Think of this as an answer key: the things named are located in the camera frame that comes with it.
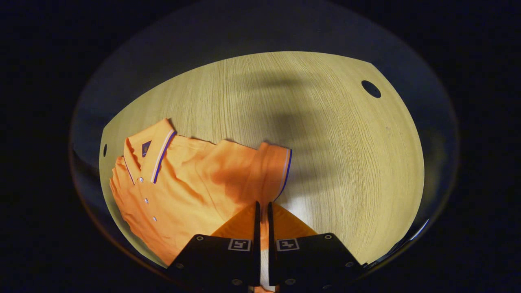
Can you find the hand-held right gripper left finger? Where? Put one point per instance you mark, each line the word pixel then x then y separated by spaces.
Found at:
pixel 220 264

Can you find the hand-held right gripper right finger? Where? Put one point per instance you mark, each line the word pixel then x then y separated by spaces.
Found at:
pixel 313 264

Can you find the orange polo T-shirt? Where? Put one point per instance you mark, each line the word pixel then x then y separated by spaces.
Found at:
pixel 191 187

